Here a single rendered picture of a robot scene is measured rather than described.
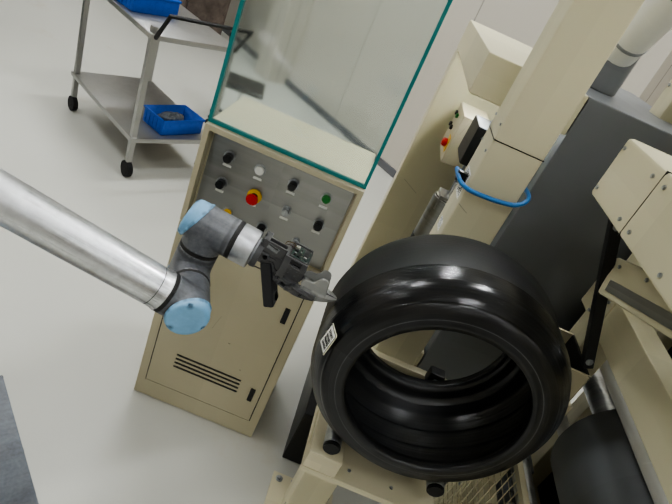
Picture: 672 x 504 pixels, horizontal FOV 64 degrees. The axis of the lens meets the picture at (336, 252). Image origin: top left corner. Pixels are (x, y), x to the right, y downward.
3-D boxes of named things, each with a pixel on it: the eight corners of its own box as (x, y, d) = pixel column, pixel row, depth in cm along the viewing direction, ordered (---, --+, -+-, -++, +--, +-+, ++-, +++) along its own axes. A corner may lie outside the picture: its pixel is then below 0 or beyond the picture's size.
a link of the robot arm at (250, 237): (223, 265, 118) (237, 245, 126) (243, 276, 118) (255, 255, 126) (238, 234, 113) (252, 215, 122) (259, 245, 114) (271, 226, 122)
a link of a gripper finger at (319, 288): (344, 293, 118) (307, 272, 117) (331, 311, 120) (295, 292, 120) (346, 285, 120) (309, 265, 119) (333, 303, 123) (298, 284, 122)
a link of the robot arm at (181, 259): (159, 299, 118) (179, 255, 113) (162, 269, 128) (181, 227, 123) (200, 310, 122) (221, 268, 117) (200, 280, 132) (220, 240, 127)
